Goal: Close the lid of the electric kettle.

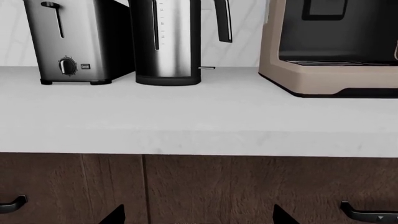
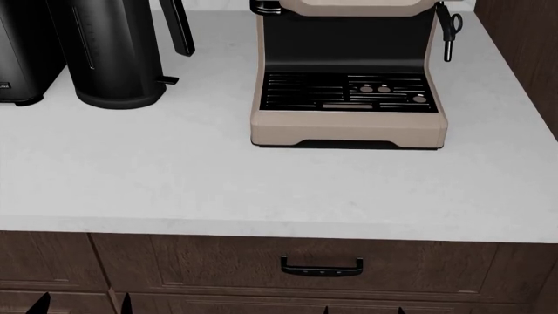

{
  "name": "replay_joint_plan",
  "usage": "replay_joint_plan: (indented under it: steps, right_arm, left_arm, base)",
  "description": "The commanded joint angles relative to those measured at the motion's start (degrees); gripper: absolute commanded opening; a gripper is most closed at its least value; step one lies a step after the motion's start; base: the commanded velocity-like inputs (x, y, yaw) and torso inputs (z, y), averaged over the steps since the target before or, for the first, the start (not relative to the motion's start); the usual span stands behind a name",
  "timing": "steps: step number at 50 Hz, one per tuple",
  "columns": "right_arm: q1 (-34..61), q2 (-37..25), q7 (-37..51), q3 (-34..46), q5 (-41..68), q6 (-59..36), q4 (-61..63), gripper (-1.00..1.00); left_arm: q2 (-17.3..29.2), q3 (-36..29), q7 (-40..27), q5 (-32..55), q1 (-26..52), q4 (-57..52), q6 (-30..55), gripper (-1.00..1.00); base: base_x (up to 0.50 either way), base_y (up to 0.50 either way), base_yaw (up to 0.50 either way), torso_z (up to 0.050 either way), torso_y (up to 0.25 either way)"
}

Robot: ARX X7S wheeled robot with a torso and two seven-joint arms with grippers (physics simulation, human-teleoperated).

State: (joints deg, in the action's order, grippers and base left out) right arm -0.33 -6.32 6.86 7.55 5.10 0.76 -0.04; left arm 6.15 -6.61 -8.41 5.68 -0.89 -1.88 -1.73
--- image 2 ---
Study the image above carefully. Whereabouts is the tall brown wooden cabinet panel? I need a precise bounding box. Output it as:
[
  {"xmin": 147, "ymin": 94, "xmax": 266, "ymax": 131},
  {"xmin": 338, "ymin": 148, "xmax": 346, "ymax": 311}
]
[{"xmin": 473, "ymin": 0, "xmax": 558, "ymax": 142}]

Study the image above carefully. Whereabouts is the black kettle power base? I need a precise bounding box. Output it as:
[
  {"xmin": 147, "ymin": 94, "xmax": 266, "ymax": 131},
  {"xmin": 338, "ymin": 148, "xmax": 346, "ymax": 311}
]
[{"xmin": 75, "ymin": 85, "xmax": 168, "ymax": 111}]

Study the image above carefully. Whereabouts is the beige espresso machine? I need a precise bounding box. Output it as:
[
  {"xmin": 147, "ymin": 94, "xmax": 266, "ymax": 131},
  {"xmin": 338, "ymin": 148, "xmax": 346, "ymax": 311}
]
[{"xmin": 249, "ymin": 0, "xmax": 449, "ymax": 152}]

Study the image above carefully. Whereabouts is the brown wooden lower cabinet door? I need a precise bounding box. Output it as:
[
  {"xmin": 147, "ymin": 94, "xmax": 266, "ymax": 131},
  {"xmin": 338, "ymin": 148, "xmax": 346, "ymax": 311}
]
[
  {"xmin": 0, "ymin": 288, "xmax": 119, "ymax": 314},
  {"xmin": 115, "ymin": 292, "xmax": 531, "ymax": 314}
]

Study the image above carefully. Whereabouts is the black portafilter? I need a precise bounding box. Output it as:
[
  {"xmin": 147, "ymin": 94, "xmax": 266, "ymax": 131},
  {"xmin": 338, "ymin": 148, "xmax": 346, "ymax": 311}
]
[{"xmin": 248, "ymin": 0, "xmax": 283, "ymax": 17}]

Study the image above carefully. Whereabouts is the black boxy kitchen appliance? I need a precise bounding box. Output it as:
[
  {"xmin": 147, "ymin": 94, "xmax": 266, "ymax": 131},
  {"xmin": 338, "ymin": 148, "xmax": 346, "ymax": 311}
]
[{"xmin": 0, "ymin": 0, "xmax": 67, "ymax": 107}]

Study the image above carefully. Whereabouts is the narrow brown wooden drawer front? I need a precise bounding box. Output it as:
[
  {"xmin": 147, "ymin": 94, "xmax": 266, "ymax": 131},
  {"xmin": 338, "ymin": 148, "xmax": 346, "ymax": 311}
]
[{"xmin": 0, "ymin": 229, "xmax": 108, "ymax": 292}]

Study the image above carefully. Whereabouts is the black electric kettle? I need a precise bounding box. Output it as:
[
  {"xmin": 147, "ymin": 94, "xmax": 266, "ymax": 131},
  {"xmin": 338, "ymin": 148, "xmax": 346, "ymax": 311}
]
[{"xmin": 45, "ymin": 0, "xmax": 196, "ymax": 101}]

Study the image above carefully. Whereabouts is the black drip tray grate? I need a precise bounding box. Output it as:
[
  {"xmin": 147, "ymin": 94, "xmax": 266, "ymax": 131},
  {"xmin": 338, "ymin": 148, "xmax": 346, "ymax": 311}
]
[{"xmin": 259, "ymin": 71, "xmax": 439, "ymax": 115}]

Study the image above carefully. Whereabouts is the black steam wand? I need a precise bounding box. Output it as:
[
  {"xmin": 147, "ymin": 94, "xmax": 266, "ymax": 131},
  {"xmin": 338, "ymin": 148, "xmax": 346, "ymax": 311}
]
[{"xmin": 435, "ymin": 1, "xmax": 464, "ymax": 63}]

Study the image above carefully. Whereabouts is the wide brown wooden drawer front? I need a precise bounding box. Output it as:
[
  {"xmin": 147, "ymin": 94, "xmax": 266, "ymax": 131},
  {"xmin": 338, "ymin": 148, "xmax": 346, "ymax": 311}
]
[{"xmin": 89, "ymin": 232, "xmax": 558, "ymax": 304}]

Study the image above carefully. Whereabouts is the black drawer handle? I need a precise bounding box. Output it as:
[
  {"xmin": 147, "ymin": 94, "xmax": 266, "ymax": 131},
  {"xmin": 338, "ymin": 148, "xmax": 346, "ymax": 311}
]
[{"xmin": 280, "ymin": 255, "xmax": 364, "ymax": 277}]

